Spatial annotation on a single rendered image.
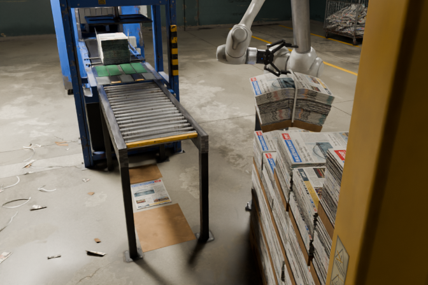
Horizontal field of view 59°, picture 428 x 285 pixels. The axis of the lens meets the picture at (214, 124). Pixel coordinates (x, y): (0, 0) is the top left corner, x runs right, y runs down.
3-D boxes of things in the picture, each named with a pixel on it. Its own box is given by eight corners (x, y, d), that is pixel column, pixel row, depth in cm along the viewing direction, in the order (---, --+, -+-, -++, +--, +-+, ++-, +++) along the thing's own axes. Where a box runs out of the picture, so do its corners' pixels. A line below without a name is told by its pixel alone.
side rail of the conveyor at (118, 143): (128, 166, 221) (127, 147, 216) (119, 168, 219) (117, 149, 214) (104, 97, 336) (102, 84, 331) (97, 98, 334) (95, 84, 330)
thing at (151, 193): (172, 202, 305) (172, 201, 304) (137, 209, 295) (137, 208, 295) (161, 179, 336) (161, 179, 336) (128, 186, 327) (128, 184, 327)
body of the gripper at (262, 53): (256, 46, 203) (273, 48, 203) (254, 62, 206) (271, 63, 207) (258, 49, 196) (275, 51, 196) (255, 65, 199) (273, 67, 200)
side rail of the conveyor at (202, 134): (209, 152, 238) (209, 135, 233) (201, 153, 236) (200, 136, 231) (159, 91, 353) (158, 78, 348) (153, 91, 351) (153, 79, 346)
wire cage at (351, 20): (379, 44, 911) (393, -33, 844) (352, 46, 884) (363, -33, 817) (346, 35, 1015) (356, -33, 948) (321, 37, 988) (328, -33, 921)
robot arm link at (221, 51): (243, 69, 204) (247, 58, 192) (214, 67, 204) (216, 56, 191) (244, 50, 207) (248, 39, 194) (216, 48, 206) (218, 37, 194)
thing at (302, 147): (358, 133, 172) (358, 130, 172) (386, 163, 146) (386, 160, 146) (278, 133, 171) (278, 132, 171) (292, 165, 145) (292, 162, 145)
